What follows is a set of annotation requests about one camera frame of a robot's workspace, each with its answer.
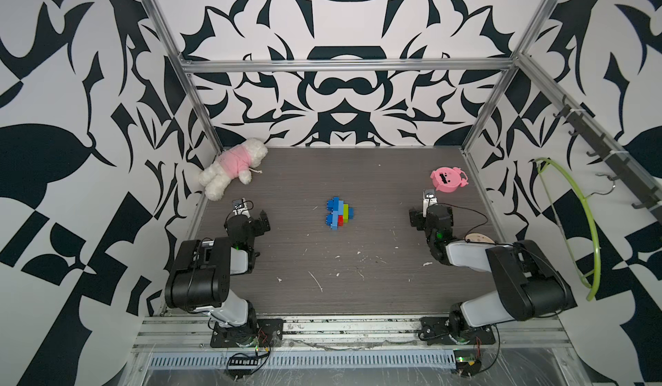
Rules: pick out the light blue long lego brick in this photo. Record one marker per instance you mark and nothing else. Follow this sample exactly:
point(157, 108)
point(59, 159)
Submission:
point(331, 220)

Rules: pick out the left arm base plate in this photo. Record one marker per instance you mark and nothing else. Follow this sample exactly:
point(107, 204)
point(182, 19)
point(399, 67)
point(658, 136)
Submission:
point(258, 333)

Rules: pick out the beige round clock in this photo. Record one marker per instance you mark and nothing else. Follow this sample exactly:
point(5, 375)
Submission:
point(475, 237)

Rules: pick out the black wall hook rack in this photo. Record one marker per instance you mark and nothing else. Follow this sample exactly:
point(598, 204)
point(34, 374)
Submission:
point(603, 148)

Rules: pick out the pink pig alarm clock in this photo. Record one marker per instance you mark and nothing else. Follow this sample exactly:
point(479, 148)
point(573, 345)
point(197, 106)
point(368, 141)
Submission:
point(448, 179)

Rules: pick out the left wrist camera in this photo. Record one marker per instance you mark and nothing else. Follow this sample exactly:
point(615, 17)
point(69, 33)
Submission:
point(242, 207)

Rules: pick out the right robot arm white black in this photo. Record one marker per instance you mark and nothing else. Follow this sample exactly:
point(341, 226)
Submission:
point(527, 286)

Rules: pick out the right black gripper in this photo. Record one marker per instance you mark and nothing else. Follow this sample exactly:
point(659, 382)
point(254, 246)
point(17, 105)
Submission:
point(416, 219)

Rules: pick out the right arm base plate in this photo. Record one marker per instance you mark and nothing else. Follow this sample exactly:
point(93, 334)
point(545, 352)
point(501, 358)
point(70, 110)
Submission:
point(452, 330)

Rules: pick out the white plush toy pink shirt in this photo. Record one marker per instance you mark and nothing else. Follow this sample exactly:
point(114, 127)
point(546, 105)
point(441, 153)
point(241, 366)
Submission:
point(238, 162)

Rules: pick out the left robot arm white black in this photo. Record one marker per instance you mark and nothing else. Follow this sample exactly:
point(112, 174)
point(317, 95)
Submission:
point(199, 280)

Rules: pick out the white vented cable duct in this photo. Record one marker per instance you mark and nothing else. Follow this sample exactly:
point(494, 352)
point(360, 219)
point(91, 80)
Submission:
point(288, 360)

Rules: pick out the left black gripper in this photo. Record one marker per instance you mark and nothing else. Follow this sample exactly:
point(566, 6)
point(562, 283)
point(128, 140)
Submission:
point(259, 223)

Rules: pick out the dark blue long lego brick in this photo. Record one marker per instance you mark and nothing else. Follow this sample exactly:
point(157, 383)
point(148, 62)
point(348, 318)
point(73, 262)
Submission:
point(335, 205)

